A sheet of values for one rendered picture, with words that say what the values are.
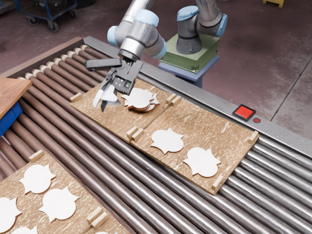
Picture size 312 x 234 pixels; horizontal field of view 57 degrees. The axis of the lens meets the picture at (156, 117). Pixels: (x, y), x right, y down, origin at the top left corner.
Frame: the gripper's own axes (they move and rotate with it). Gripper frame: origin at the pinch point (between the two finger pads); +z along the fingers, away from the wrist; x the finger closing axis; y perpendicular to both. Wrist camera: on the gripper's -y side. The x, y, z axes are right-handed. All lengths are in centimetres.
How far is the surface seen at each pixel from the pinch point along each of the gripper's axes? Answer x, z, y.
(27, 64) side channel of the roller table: 79, -8, -64
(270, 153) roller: 22, -13, 65
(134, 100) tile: 40.8, -11.7, 5.9
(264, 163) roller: 19, -9, 63
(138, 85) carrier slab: 57, -21, 3
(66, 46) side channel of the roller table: 90, -29, -52
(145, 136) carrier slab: 32.3, 1.4, 17.5
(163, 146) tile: 26.1, 1.8, 25.9
